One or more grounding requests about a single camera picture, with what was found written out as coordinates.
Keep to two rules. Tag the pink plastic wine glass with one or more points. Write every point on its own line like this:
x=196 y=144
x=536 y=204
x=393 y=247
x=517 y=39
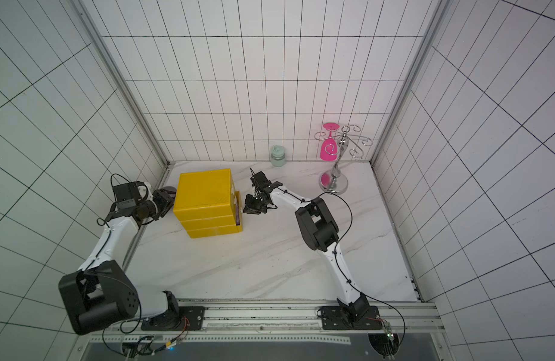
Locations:
x=329 y=148

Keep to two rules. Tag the yellow bottom drawer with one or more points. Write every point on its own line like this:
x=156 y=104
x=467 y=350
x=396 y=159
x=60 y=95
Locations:
x=218 y=226

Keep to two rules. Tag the chrome glass rack stand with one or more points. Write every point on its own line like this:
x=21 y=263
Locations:
x=348 y=138

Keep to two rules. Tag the yellow drawer cabinet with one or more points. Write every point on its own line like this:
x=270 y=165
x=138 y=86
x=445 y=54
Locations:
x=205 y=194

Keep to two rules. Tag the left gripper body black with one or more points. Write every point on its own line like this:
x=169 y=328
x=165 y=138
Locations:
x=150 y=208

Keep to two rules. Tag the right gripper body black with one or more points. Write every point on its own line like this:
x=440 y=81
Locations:
x=255 y=202

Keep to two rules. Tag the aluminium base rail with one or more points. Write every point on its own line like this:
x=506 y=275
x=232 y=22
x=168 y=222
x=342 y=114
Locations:
x=208 y=320

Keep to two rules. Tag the mint green jar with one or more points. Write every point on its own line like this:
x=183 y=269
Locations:
x=278 y=156

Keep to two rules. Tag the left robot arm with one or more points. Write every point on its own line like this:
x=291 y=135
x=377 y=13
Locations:
x=100 y=294

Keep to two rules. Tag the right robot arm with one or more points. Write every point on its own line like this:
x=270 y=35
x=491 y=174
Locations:
x=320 y=233

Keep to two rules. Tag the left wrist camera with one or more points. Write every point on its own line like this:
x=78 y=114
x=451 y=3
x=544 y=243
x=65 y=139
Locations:
x=143 y=191

